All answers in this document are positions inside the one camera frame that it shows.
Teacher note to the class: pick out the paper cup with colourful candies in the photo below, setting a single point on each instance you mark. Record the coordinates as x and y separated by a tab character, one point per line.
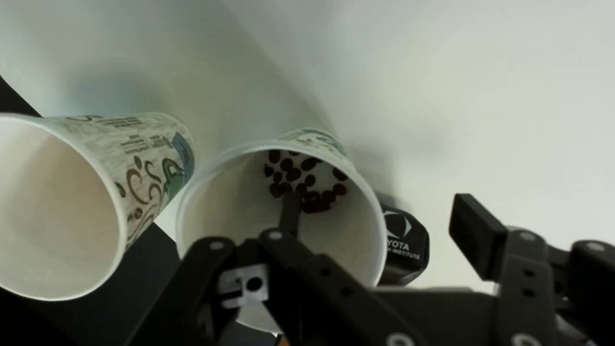
57	213

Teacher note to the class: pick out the paper cup with coffee beans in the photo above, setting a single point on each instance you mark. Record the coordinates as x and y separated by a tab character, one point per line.
222	205

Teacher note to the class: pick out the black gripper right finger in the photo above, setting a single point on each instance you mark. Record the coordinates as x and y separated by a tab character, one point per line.
492	241

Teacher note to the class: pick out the coffee beans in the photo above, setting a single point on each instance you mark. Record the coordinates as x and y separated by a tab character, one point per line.
307	184

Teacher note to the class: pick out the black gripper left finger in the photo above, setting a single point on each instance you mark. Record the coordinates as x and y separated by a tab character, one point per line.
319	282

